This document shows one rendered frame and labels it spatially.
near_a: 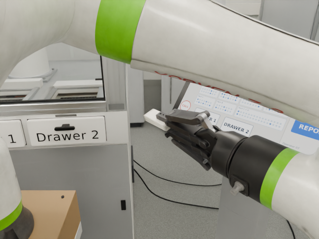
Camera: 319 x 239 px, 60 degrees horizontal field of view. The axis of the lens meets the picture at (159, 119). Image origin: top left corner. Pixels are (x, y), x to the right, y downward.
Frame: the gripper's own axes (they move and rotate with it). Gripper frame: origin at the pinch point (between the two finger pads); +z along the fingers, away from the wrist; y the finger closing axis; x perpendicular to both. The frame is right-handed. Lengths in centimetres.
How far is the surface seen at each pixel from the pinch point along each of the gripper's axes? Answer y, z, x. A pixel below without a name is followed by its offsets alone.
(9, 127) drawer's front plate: 17, 68, -22
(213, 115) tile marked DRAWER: 19.6, 9.1, 26.5
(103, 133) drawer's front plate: 29, 48, 4
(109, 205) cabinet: 66, 49, -6
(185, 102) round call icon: 18.6, 21.2, 26.3
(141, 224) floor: 121, 68, 11
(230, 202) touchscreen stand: 56, 3, 23
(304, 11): 37, 46, 168
